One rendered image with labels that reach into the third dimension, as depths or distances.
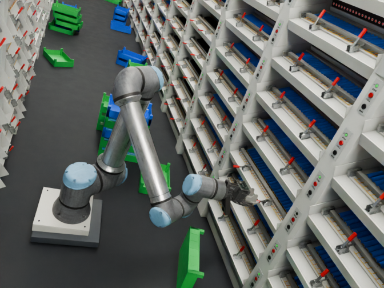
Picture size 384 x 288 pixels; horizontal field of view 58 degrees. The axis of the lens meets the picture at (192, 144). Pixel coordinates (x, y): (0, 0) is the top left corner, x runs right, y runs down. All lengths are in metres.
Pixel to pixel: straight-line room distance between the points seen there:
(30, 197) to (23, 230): 0.24
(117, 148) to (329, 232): 1.00
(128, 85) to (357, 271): 1.05
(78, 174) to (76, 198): 0.12
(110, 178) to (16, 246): 0.54
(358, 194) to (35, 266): 1.40
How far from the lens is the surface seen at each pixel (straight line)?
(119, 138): 1.68
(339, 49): 1.46
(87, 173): 1.75
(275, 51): 1.80
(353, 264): 1.34
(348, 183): 1.34
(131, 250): 1.95
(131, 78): 1.43
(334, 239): 1.39
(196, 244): 1.82
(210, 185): 1.45
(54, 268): 1.83
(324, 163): 1.39
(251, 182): 1.81
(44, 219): 1.88
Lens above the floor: 1.45
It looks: 29 degrees down
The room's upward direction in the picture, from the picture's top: 20 degrees clockwise
